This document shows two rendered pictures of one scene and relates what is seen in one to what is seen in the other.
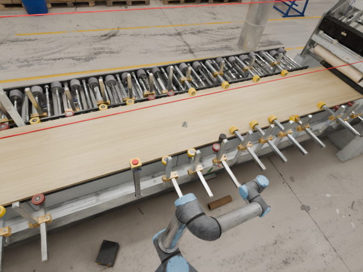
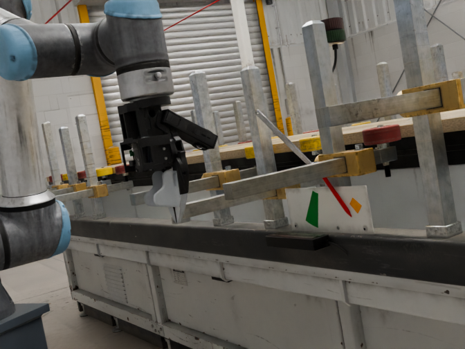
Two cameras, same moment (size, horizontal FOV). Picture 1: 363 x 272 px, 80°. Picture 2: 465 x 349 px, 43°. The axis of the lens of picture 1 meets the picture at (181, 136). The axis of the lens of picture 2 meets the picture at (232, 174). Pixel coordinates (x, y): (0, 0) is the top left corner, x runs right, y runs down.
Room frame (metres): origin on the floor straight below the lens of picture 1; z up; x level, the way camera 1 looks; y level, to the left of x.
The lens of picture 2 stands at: (0.91, -1.63, 0.94)
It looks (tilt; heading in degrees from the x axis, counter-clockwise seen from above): 3 degrees down; 88
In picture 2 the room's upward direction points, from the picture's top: 10 degrees counter-clockwise
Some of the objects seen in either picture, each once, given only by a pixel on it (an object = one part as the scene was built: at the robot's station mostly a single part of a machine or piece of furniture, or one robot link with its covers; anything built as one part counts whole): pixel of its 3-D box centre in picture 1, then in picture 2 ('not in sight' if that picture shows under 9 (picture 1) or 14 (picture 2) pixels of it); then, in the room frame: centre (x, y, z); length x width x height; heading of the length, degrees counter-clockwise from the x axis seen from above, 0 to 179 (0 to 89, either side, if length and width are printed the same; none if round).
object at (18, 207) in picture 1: (31, 218); (90, 170); (0.40, 0.92, 0.91); 0.03 x 0.03 x 0.48; 31
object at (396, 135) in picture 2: (215, 149); (384, 150); (1.29, -0.35, 0.85); 0.08 x 0.08 x 0.11
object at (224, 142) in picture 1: (219, 156); (331, 133); (1.17, -0.37, 0.91); 0.03 x 0.03 x 0.48; 31
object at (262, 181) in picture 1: (260, 184); (135, 35); (0.83, -0.62, 1.14); 0.10 x 0.09 x 0.12; 126
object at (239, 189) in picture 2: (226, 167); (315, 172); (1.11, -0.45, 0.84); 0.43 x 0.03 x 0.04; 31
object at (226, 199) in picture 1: (220, 202); not in sight; (1.14, -0.59, 0.04); 0.30 x 0.08 x 0.08; 121
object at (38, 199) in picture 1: (40, 201); (126, 176); (0.54, 0.95, 0.85); 0.08 x 0.08 x 0.11
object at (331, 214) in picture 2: (213, 168); (325, 210); (1.14, -0.36, 0.75); 0.26 x 0.01 x 0.10; 121
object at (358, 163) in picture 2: (219, 159); (344, 163); (1.19, -0.39, 0.85); 0.13 x 0.06 x 0.05; 121
